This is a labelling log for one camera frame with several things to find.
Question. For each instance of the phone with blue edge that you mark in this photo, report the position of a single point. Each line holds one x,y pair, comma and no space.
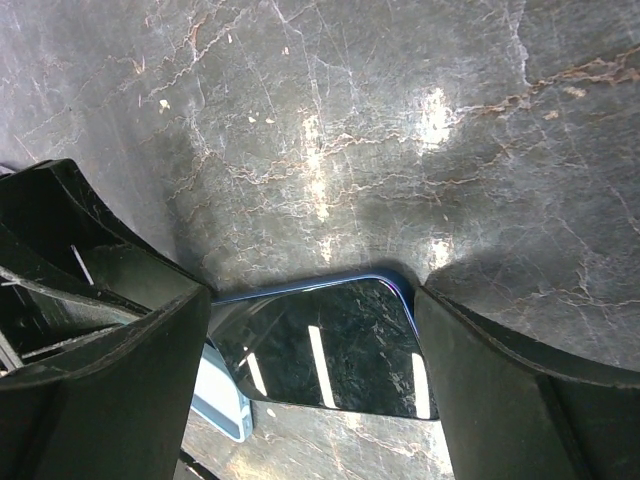
346,342

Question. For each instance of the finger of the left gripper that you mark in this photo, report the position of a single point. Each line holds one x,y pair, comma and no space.
70,269

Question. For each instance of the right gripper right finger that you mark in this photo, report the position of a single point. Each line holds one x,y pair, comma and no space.
512,407

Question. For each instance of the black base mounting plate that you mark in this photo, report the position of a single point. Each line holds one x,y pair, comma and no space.
187,468

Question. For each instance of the light blue phone case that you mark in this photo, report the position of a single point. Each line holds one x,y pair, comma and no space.
217,399

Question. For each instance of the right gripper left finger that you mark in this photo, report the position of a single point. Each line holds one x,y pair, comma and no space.
113,408

